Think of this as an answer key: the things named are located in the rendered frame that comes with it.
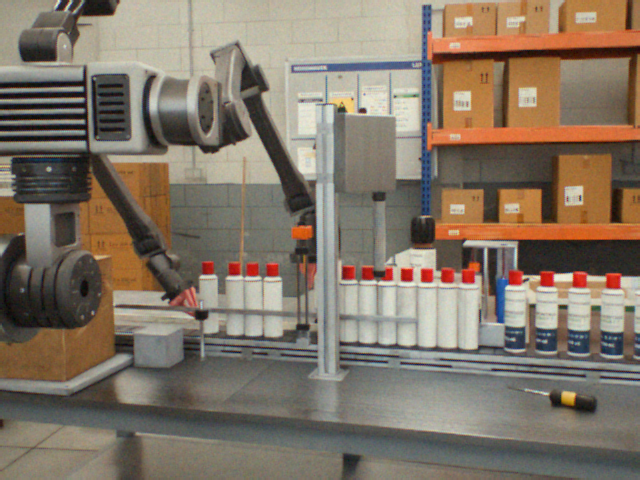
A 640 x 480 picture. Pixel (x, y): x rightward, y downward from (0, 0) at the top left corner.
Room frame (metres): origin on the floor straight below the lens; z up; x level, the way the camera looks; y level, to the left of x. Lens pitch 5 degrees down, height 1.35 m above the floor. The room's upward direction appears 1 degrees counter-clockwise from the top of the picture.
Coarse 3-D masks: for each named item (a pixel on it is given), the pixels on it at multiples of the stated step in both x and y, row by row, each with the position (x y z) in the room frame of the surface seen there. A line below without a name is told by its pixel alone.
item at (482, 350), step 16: (192, 336) 1.99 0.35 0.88; (208, 336) 1.98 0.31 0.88; (224, 336) 1.97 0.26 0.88; (240, 336) 1.97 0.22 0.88; (288, 336) 1.96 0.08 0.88; (304, 336) 1.96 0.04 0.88; (464, 352) 1.78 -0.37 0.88; (480, 352) 1.77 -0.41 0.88; (496, 352) 1.77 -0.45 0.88; (528, 352) 1.77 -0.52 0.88; (560, 352) 1.77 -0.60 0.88
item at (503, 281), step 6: (504, 276) 1.82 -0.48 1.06; (498, 282) 1.83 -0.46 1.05; (504, 282) 1.82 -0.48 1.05; (498, 288) 1.83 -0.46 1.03; (498, 294) 1.83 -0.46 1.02; (498, 300) 1.83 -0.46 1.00; (498, 306) 1.83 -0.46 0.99; (498, 312) 1.82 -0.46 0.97; (498, 318) 1.82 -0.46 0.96; (504, 318) 1.82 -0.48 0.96
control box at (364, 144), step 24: (336, 120) 1.74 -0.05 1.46; (360, 120) 1.74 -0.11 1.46; (384, 120) 1.79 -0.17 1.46; (336, 144) 1.74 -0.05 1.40; (360, 144) 1.74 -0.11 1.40; (384, 144) 1.79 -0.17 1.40; (336, 168) 1.74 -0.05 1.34; (360, 168) 1.74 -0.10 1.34; (384, 168) 1.79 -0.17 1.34; (336, 192) 1.74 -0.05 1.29
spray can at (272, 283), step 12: (276, 264) 1.95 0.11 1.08; (276, 276) 1.95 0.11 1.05; (264, 288) 1.95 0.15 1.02; (276, 288) 1.94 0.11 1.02; (264, 300) 1.95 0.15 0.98; (276, 300) 1.94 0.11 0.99; (264, 324) 1.96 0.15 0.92; (276, 324) 1.94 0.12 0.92; (264, 336) 1.96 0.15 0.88; (276, 336) 1.94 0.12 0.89
